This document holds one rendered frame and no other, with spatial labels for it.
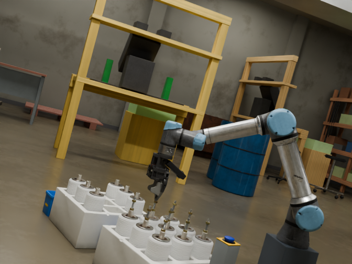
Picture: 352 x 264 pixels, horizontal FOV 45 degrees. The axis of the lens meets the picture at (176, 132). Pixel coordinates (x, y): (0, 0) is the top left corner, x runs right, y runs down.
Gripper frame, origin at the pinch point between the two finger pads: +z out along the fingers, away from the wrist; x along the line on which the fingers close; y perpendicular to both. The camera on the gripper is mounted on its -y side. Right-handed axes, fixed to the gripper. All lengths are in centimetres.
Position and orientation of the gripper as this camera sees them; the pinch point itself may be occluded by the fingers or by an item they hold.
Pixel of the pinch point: (157, 197)
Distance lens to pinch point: 193.8
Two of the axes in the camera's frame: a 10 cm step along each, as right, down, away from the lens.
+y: -8.9, -2.3, -3.9
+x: 3.6, 1.5, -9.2
